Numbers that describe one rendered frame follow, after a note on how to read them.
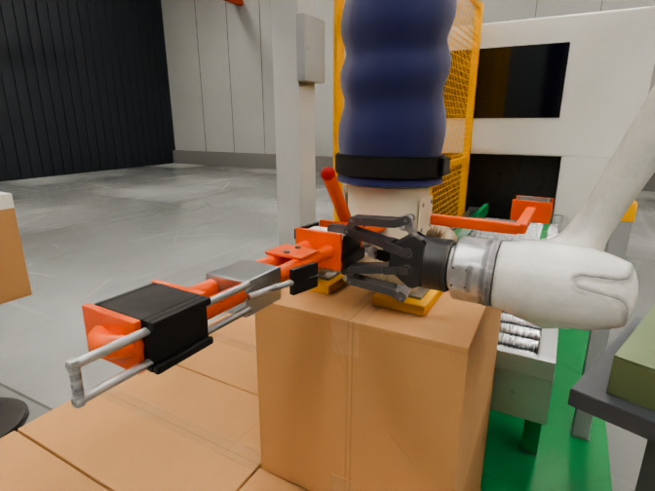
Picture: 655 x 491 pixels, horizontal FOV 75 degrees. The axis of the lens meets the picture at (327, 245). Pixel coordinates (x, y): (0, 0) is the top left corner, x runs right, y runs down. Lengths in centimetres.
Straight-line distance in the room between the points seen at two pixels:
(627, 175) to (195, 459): 99
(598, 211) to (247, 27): 1248
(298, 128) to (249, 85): 1052
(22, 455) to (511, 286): 111
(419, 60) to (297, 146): 155
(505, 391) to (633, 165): 92
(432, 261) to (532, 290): 13
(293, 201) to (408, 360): 174
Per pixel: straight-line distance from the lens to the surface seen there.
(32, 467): 124
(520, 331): 173
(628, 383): 104
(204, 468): 109
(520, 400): 150
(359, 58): 85
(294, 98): 232
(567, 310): 57
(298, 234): 69
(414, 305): 77
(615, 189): 74
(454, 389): 73
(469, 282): 58
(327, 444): 90
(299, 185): 233
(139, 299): 45
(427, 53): 84
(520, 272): 57
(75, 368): 37
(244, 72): 1292
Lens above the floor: 127
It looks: 16 degrees down
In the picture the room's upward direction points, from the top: straight up
